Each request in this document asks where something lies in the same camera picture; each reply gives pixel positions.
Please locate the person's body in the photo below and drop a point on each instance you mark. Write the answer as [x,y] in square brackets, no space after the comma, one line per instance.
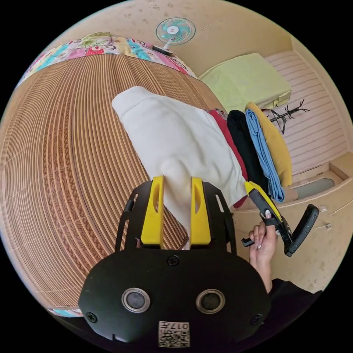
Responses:
[292,306]

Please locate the person's right hand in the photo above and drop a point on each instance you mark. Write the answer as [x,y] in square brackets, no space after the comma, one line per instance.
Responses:
[263,242]

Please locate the light green folded blanket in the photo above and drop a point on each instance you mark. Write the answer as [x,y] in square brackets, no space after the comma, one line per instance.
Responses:
[242,80]

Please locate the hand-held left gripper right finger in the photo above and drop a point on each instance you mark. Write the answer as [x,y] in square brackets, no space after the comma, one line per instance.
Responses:
[200,223]

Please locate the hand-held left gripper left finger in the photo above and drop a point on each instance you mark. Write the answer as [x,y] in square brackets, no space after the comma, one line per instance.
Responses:
[151,220]

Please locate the black coat rack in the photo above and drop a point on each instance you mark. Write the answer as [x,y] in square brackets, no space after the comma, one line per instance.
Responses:
[285,115]

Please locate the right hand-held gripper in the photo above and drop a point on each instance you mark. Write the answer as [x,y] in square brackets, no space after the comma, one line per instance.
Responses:
[260,202]

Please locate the person's right forearm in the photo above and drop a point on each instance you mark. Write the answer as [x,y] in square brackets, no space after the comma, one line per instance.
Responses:
[262,273]

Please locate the teal standing fan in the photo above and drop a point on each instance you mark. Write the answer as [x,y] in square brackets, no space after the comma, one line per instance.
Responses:
[175,31]

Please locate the bed with woven mat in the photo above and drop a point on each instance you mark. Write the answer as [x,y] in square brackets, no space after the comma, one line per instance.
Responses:
[60,154]

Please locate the pile of clothes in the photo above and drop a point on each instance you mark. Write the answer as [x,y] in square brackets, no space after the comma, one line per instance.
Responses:
[248,149]

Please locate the white long sleeve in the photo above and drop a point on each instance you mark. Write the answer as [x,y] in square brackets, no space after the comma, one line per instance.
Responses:
[176,138]

